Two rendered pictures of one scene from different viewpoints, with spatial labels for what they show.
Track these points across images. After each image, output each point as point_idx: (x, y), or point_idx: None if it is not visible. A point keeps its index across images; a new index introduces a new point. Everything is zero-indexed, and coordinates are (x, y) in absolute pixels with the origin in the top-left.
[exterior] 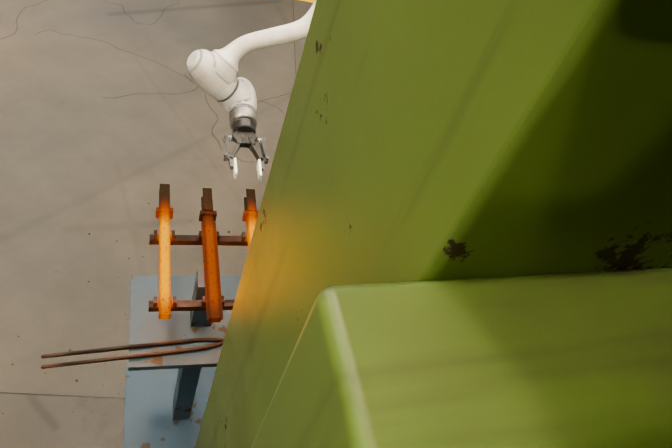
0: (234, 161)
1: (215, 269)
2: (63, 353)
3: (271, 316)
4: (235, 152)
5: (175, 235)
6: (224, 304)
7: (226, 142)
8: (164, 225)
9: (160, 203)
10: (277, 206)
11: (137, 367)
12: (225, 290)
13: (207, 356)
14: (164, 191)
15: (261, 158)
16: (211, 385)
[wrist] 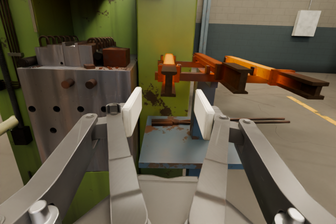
0: (209, 105)
1: (203, 56)
2: (278, 120)
3: None
4: (214, 127)
5: (251, 75)
6: (191, 61)
7: (282, 168)
8: (268, 68)
9: (295, 73)
10: None
11: (230, 117)
12: (179, 150)
13: (190, 118)
14: (307, 78)
15: (118, 105)
16: None
